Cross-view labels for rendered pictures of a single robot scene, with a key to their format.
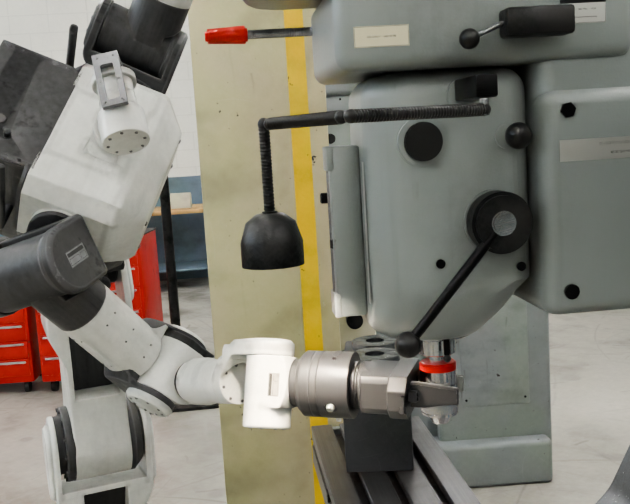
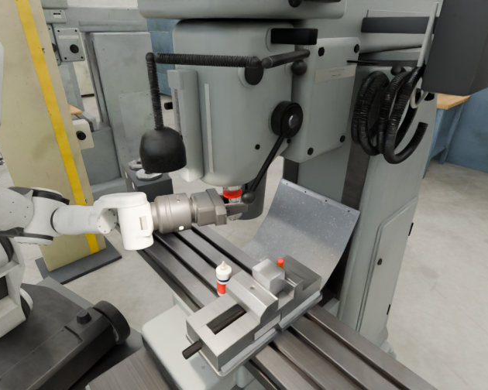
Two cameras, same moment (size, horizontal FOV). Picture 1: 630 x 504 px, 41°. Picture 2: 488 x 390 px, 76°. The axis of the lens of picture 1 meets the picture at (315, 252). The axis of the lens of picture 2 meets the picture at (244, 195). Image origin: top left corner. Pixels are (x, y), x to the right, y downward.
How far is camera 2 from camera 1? 56 cm
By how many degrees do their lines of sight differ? 40
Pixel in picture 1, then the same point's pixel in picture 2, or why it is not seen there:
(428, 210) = (253, 116)
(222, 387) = (98, 227)
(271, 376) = (141, 218)
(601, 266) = (321, 136)
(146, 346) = (25, 209)
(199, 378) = (76, 222)
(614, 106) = (336, 49)
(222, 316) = (6, 145)
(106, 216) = not seen: outside the picture
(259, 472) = not seen: hidden behind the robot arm
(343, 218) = (190, 121)
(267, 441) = not seen: hidden behind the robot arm
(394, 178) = (235, 97)
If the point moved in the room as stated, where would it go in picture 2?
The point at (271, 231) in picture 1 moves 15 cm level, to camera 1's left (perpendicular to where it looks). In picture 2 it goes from (170, 144) to (60, 168)
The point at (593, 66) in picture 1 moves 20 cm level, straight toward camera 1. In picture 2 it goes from (329, 24) to (405, 24)
